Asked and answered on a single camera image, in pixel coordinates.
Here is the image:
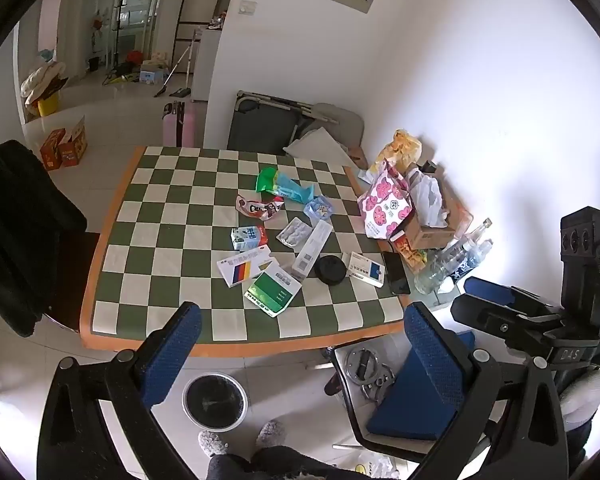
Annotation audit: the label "red white snack packet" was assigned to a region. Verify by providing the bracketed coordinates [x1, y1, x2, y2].
[236, 195, 285, 222]

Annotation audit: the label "long white box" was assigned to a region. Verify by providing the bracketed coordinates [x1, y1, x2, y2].
[292, 220, 332, 278]

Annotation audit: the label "black round lid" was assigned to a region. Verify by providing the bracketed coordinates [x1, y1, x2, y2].
[314, 256, 350, 286]

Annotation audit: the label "pink flower paper bag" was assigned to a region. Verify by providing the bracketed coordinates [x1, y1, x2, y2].
[357, 160, 413, 239]

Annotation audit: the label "clear plastic tray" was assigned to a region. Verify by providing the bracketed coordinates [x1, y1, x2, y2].
[276, 217, 311, 247]

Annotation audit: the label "green blue snack bag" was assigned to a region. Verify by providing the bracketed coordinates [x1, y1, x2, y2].
[256, 166, 315, 204]

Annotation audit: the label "white blue box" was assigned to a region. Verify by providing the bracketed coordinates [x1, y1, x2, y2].
[344, 251, 387, 288]

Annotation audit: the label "orange cardboard box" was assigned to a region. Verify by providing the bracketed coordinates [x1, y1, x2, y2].
[40, 128, 67, 171]
[57, 116, 89, 167]

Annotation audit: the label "pile of bedding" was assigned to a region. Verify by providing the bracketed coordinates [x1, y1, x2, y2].
[20, 61, 68, 106]

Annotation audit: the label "broom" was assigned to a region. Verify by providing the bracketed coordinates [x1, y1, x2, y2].
[153, 40, 196, 98]

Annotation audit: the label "yellow snack bag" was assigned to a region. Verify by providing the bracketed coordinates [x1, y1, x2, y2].
[375, 129, 423, 176]

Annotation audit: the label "white cabinet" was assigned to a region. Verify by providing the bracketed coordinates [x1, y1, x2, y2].
[190, 27, 221, 103]

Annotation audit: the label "metal ring parts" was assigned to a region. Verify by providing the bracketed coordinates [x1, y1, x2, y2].
[344, 347, 396, 401]

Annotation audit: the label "white trash bin black liner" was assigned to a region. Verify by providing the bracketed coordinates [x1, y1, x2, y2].
[182, 372, 247, 431]

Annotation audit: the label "black frame stool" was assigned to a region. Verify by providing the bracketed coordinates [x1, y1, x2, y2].
[325, 332, 491, 463]

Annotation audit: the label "blue seat cushion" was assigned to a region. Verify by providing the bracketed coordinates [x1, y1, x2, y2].
[367, 360, 463, 443]

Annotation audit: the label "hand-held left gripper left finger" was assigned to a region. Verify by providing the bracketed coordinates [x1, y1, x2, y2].
[37, 302, 203, 480]

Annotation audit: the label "yellow bin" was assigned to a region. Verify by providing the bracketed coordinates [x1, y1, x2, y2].
[36, 92, 61, 118]

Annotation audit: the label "black coat rack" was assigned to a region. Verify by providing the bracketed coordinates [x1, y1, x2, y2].
[111, 0, 133, 71]

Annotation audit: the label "white box with striped print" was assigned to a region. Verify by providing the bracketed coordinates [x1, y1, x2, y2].
[216, 246, 277, 288]

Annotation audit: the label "clear plastic bottle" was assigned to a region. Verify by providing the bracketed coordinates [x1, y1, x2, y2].
[445, 239, 494, 283]

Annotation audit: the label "blue white milk carton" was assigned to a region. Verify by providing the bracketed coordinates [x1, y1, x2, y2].
[230, 226, 269, 252]

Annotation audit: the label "yellow white plastic bag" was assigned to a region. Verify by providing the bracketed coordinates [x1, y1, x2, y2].
[355, 452, 401, 480]

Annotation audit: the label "blue cartoon wrapper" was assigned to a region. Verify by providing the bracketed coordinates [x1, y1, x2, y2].
[304, 196, 335, 221]

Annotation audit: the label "brown framed door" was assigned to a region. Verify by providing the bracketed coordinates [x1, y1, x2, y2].
[174, 0, 238, 43]

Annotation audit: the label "brown cardboard box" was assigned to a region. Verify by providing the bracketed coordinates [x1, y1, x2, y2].
[390, 180, 473, 251]

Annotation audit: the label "orange-edged table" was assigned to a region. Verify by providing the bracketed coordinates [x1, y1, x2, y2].
[79, 145, 481, 358]

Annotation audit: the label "folded grey chair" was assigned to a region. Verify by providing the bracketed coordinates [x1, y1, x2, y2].
[226, 90, 331, 153]

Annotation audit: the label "dustpan with long handle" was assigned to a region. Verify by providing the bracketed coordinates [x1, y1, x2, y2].
[172, 30, 196, 98]

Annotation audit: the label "pink suitcase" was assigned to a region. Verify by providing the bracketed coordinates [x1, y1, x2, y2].
[161, 101, 198, 148]

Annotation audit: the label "green white checkered tablecloth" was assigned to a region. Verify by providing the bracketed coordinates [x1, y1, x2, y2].
[91, 146, 406, 343]

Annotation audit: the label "black smartphone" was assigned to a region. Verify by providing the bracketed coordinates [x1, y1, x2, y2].
[381, 251, 412, 295]

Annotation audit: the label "clear glass bottle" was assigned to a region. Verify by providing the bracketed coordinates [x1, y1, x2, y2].
[414, 217, 493, 295]

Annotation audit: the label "green white box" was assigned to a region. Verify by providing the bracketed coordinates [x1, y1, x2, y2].
[243, 265, 303, 318]

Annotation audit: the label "grey fuzzy slipper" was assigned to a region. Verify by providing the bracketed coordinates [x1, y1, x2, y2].
[256, 420, 286, 448]
[198, 430, 228, 458]

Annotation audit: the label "black chair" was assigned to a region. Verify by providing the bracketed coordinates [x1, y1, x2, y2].
[0, 139, 88, 338]

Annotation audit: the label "orange snack packet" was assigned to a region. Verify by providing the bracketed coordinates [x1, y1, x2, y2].
[392, 235, 428, 273]

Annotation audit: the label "person's dark trousers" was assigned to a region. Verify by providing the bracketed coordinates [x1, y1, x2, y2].
[207, 445, 361, 480]

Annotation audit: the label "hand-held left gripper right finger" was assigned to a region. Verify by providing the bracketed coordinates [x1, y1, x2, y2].
[404, 302, 569, 480]

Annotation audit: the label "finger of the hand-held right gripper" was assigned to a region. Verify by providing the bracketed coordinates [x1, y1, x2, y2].
[451, 295, 556, 346]
[464, 276, 563, 316]

